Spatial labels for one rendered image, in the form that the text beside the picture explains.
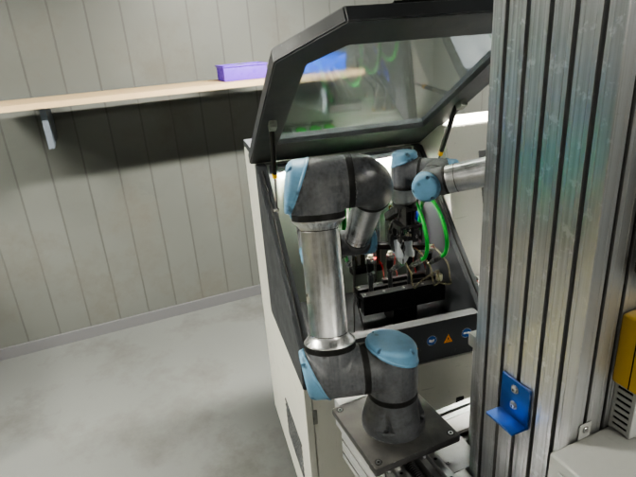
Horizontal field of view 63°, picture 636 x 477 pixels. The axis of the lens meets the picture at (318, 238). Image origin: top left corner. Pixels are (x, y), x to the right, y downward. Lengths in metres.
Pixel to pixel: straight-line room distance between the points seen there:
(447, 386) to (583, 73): 1.45
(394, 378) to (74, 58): 2.94
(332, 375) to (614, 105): 0.73
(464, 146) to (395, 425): 1.20
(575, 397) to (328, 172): 0.60
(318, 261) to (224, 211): 2.84
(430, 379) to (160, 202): 2.41
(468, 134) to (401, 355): 1.16
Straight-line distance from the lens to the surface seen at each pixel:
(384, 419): 1.26
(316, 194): 1.07
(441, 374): 2.03
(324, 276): 1.11
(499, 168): 1.00
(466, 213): 2.12
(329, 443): 2.02
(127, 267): 3.92
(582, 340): 0.94
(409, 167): 1.52
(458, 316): 1.93
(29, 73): 3.65
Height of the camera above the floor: 1.92
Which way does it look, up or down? 22 degrees down
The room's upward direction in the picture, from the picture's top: 4 degrees counter-clockwise
